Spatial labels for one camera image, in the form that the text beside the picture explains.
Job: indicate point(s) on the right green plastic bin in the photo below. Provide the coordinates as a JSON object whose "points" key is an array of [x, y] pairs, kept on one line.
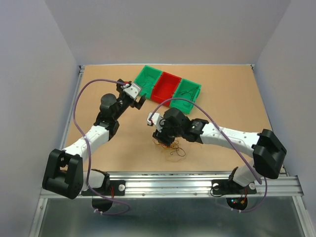
{"points": [[188, 90]]}

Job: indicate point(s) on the green plastic bin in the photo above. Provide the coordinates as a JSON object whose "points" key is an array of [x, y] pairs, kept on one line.
{"points": [[147, 79], [188, 90]]}

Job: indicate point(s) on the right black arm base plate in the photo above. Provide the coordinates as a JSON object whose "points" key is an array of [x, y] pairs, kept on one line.
{"points": [[221, 187]]}

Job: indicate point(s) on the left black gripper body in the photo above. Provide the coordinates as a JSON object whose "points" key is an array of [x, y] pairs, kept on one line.
{"points": [[123, 98]]}

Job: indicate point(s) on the left green plastic bin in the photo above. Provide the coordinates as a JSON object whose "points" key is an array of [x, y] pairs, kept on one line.
{"points": [[147, 79]]}

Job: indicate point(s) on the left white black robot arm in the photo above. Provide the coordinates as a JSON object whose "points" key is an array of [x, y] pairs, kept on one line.
{"points": [[64, 174]]}

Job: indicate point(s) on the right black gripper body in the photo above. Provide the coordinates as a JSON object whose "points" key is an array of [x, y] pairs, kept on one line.
{"points": [[168, 134]]}

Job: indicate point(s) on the aluminium mounting rail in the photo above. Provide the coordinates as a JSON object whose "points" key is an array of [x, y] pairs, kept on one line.
{"points": [[193, 184]]}

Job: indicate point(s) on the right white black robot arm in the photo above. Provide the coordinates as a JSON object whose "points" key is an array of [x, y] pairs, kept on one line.
{"points": [[265, 149]]}

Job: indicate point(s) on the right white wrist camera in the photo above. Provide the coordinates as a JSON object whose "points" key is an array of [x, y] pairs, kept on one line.
{"points": [[154, 119]]}

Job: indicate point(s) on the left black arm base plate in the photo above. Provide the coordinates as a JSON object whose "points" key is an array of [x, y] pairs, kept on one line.
{"points": [[116, 188]]}

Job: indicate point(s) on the red plastic bin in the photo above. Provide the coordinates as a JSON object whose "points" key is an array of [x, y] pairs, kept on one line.
{"points": [[165, 87]]}

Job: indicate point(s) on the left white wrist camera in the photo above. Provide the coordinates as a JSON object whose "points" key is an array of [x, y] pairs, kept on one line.
{"points": [[132, 90]]}

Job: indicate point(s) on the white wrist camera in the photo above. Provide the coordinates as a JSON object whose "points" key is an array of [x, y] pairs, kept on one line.
{"points": [[132, 90], [154, 119]]}

